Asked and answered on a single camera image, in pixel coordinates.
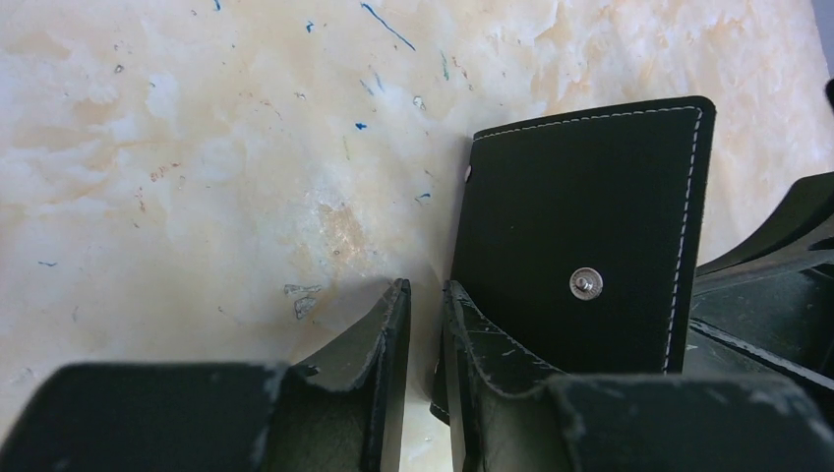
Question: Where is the black leather card holder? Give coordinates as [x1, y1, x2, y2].
[430, 95, 717, 425]

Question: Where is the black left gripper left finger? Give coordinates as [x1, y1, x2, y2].
[1, 279, 411, 471]

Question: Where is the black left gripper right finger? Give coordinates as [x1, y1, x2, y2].
[443, 281, 833, 471]

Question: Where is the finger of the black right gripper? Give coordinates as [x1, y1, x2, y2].
[683, 172, 833, 417]

